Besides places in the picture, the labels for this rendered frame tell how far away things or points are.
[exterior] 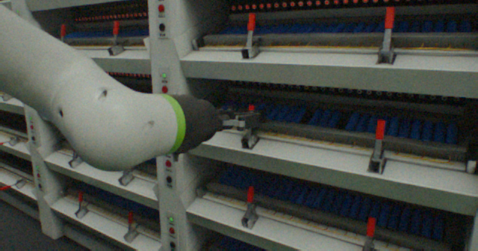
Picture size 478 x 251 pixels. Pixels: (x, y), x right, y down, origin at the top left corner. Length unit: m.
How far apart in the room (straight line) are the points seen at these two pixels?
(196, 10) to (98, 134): 0.51
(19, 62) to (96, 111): 0.11
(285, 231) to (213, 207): 0.20
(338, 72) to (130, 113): 0.37
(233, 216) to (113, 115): 0.50
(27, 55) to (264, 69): 0.41
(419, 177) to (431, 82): 0.16
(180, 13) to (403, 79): 0.49
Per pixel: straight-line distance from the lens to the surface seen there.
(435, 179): 0.65
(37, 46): 0.48
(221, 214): 0.86
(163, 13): 0.83
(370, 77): 0.61
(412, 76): 0.60
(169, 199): 0.93
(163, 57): 0.84
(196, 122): 0.51
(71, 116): 0.45
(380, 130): 0.64
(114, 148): 0.42
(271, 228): 0.80
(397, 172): 0.65
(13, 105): 1.57
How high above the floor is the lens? 0.75
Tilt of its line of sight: 12 degrees down
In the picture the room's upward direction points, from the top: straight up
